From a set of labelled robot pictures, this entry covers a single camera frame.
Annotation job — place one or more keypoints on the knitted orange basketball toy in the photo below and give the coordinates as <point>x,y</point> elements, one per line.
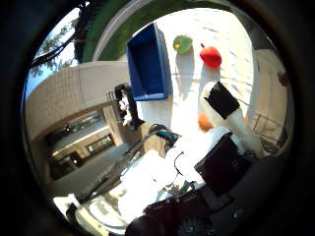
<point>204,122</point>

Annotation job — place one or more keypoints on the knitted green round toy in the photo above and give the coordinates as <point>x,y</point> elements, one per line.
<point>183,44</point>

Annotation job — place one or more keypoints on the blue plastic container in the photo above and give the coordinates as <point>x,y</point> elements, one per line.
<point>147,62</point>

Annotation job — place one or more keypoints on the knitted red apple toy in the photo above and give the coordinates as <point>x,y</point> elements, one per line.
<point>211,56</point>

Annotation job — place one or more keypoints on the black clamp stand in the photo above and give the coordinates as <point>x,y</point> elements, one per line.
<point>129,105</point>

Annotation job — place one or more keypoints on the white striped tablecloth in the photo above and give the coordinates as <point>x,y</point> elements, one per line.
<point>229,29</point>

